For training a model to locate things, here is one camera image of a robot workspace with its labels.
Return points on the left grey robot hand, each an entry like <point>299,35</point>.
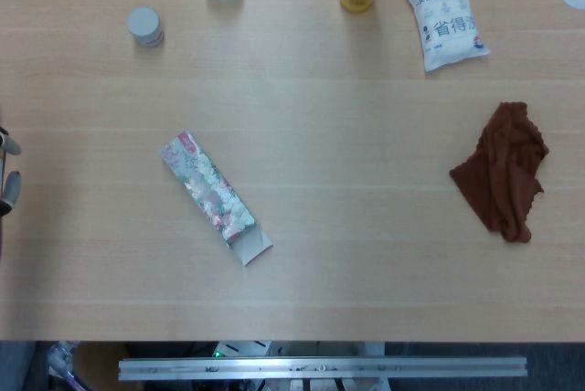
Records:
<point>13,185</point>

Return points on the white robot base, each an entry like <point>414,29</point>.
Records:
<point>242,349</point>

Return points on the aluminium rail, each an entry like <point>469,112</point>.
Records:
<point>320,368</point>

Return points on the floral patterned carton box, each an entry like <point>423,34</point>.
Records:
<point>208,190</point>

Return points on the small white jar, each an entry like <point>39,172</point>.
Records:
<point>145,25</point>

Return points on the brown cloth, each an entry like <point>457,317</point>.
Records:
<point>503,172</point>

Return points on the white plastic refill bag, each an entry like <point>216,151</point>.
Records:
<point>445,16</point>

